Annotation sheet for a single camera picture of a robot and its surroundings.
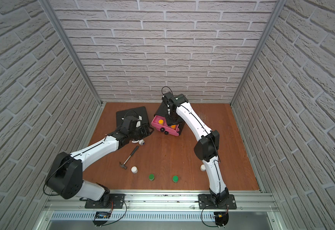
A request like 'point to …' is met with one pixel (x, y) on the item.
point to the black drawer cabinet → (161, 110)
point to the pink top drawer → (164, 127)
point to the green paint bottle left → (151, 177)
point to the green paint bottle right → (175, 178)
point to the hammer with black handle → (123, 165)
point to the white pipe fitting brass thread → (141, 142)
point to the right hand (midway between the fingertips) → (175, 123)
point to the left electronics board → (101, 218)
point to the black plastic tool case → (141, 111)
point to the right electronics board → (221, 218)
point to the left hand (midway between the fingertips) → (148, 126)
